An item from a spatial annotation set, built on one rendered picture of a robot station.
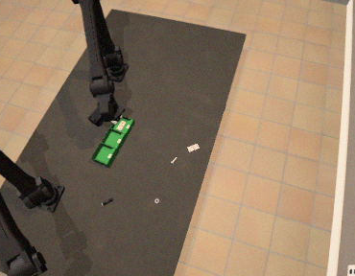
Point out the green rack of bins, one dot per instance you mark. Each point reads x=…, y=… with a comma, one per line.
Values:
x=108, y=148

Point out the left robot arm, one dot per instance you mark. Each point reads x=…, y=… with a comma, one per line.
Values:
x=101, y=56

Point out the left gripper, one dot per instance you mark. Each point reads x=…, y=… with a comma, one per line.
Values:
x=120, y=109

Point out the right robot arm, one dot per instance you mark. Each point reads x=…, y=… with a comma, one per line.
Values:
x=12, y=241

